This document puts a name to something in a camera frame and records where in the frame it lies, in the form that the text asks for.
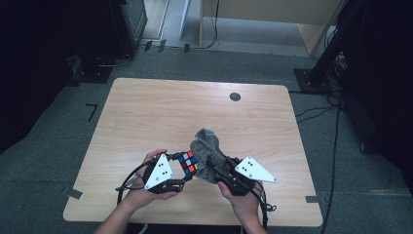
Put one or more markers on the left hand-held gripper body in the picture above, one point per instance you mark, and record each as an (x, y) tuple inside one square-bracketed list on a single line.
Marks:
[(160, 172)]

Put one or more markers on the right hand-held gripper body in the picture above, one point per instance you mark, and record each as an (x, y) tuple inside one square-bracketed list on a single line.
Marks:
[(253, 170)]

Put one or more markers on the multicoloured puzzle cube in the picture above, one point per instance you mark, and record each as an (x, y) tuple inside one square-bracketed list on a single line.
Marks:
[(187, 162)]

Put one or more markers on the grey fluffy cloth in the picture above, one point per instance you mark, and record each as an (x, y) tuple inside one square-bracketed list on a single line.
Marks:
[(207, 146)]

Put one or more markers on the person's left hand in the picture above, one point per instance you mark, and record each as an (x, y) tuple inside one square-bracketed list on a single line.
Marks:
[(139, 195)]

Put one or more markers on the person's right hand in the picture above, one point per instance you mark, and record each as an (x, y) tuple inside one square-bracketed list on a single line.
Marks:
[(246, 206)]

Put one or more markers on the black round table grommet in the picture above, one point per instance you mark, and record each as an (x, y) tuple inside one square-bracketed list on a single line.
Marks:
[(235, 97)]

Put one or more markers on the grey tape strip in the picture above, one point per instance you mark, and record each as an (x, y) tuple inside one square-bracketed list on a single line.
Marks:
[(74, 193), (312, 199)]

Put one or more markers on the dark floor tape piece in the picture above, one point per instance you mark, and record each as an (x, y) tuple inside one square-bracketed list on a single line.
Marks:
[(186, 48), (162, 45)]

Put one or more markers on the black metal stand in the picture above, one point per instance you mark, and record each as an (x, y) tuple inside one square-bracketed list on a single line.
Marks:
[(324, 58)]

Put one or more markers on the dark equipment cabinet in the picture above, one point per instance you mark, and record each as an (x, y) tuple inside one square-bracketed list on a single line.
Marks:
[(130, 22)]

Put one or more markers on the light wooden cabinet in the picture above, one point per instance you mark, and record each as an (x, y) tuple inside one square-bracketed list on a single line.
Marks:
[(259, 9)]

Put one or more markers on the dark curtain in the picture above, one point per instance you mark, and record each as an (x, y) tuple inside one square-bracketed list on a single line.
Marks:
[(29, 65), (383, 81)]

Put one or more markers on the black floor base plate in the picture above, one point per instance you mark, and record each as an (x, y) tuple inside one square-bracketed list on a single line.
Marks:
[(92, 73)]

